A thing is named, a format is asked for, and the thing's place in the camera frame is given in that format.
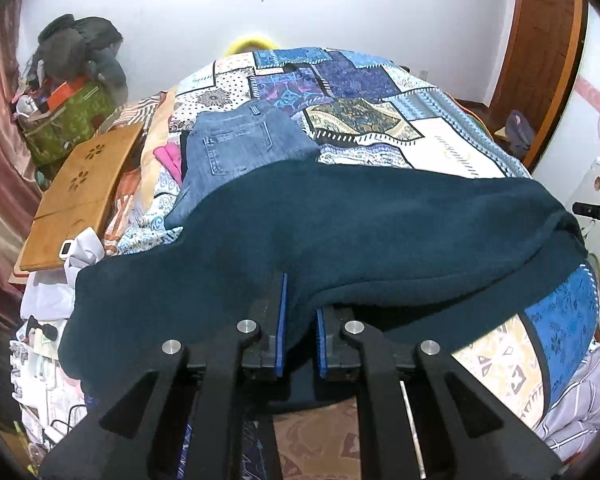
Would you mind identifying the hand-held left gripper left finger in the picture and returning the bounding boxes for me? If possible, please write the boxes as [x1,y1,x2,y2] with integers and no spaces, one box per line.
[40,272,288,480]

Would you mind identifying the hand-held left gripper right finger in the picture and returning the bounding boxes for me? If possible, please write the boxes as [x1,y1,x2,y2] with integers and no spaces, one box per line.
[316,305,563,480]

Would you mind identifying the dark teal fleece pants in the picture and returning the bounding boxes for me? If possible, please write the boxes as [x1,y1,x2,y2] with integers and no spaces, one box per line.
[57,159,588,396]

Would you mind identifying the white perforated device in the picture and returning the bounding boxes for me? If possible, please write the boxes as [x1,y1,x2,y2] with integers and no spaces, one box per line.
[572,157,600,273]

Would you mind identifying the grey bag by door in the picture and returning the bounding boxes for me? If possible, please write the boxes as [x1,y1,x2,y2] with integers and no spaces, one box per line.
[504,110,537,158]

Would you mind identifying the patchwork printed quilt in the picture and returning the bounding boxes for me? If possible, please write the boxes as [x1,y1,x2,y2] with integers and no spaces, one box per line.
[105,47,600,431]

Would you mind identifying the brown wooden door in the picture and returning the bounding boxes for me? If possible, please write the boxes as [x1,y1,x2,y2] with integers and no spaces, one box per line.
[490,0,588,168]

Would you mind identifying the striped grey bed sheet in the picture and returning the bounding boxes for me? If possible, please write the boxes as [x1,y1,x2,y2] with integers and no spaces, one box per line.
[532,340,600,461]

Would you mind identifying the blue denim jeans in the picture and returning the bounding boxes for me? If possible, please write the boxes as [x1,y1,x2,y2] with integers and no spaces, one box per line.
[164,100,322,228]

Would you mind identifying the pink cloth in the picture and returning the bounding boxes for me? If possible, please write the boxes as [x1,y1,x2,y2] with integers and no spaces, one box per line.
[153,142,183,186]

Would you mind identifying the white crumpled cloth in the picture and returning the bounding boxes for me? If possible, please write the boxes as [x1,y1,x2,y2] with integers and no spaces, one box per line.
[20,227,106,321]

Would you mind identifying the wooden lap desk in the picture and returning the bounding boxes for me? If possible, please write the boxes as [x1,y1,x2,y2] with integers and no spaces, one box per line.
[19,122,146,272]

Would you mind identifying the green patterned bag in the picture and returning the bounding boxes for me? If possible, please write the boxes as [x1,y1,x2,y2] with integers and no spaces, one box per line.
[21,80,118,166]

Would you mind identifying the orange box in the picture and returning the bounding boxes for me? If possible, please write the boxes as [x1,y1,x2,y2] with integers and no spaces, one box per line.
[45,77,88,111]

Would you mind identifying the pink striped curtain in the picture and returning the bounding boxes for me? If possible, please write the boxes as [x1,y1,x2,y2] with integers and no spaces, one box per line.
[0,0,48,311]

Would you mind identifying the yellow curved bed rail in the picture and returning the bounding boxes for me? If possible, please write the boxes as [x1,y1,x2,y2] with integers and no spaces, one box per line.
[225,35,277,56]

